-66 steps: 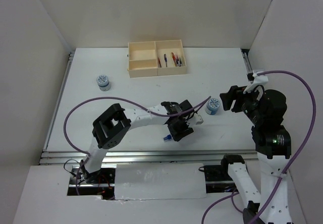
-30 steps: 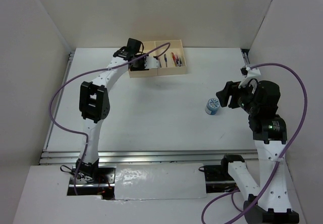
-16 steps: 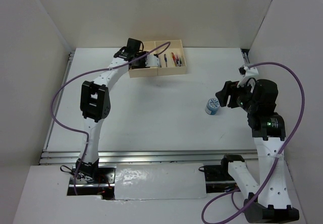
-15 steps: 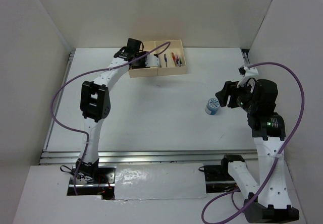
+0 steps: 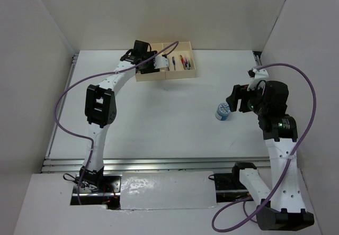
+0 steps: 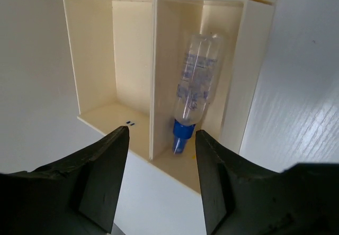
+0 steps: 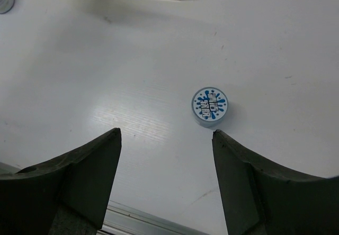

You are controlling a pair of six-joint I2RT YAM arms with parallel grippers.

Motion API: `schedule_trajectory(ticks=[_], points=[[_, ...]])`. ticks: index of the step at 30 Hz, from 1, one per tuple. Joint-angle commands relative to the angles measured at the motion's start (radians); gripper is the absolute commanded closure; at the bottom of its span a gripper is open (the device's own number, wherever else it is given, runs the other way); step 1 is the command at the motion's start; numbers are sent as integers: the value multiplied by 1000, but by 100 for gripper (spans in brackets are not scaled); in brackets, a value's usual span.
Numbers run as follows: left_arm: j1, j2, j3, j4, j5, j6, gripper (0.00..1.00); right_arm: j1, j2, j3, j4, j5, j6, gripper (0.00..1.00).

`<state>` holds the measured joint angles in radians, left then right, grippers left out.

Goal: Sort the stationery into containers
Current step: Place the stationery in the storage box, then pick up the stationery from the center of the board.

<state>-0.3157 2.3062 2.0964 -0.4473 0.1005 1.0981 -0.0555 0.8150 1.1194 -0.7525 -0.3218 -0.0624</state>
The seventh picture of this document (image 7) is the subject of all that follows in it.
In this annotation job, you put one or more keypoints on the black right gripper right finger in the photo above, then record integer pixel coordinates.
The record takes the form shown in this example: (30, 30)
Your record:
(260, 196)

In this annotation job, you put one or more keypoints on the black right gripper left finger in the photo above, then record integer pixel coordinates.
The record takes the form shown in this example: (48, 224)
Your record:
(68, 194)

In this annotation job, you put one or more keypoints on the blue round jar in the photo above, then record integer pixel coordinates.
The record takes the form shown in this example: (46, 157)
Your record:
(6, 6)
(209, 106)

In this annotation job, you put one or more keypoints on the aluminium table frame rail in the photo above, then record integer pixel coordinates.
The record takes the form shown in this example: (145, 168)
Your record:
(120, 219)

